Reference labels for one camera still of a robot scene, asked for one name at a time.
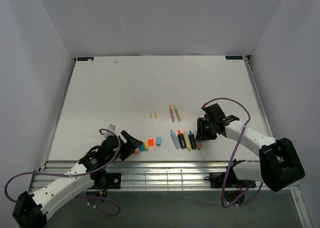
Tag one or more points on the yellow marker cap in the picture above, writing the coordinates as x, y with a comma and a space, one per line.
146, 145

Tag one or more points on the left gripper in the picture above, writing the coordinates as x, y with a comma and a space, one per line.
132, 143

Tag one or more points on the black marker blue cap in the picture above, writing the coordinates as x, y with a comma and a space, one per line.
192, 140

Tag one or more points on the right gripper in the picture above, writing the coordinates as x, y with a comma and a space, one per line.
201, 133

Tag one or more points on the blue corner label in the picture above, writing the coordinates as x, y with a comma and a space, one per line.
233, 57
85, 59

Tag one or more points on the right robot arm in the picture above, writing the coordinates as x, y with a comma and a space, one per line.
278, 166

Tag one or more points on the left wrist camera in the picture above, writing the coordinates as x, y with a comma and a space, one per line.
111, 128

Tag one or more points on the yellow thin highlighter pen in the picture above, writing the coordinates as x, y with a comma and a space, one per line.
177, 113

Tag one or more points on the yellow pen cap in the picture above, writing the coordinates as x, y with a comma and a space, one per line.
151, 115

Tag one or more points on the light blue marker cap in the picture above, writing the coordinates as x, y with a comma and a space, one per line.
158, 141

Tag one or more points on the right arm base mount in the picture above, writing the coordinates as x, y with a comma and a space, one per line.
216, 180

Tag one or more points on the orange thin highlighter pen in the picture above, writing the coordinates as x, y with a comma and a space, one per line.
171, 113

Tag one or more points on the right blue corner label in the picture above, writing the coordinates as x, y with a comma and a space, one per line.
233, 57

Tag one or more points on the peach cap clear highlighter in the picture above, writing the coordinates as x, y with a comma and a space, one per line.
199, 146

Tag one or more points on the left blue corner label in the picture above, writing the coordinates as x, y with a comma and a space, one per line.
85, 59

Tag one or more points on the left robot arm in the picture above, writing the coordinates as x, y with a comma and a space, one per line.
32, 210

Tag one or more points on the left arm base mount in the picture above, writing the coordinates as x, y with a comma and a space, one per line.
108, 181

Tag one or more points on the light blue highlighter marker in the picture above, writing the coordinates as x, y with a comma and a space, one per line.
175, 139

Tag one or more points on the black marker orange cap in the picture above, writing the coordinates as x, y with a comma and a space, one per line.
181, 139

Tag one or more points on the yellow marker edge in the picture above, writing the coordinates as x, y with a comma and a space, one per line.
187, 140

